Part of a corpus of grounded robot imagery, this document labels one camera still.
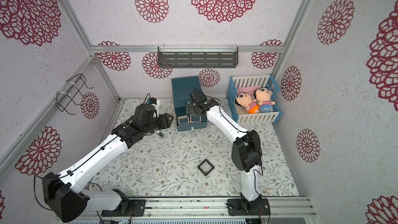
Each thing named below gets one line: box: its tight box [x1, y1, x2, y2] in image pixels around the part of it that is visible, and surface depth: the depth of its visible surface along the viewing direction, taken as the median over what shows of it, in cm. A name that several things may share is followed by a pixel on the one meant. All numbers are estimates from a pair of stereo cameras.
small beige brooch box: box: [177, 115, 190, 125], surface depth 99 cm
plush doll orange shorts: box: [234, 92, 260, 114], surface depth 105 cm
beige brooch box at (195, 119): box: [189, 115, 202, 124], surface depth 99 cm
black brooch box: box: [197, 158, 215, 177], surface depth 89 cm
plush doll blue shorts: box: [253, 87, 276, 113], surface depth 103 cm
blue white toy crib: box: [226, 74, 283, 124], surface depth 105 cm
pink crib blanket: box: [236, 85, 262, 96], surface depth 115 cm
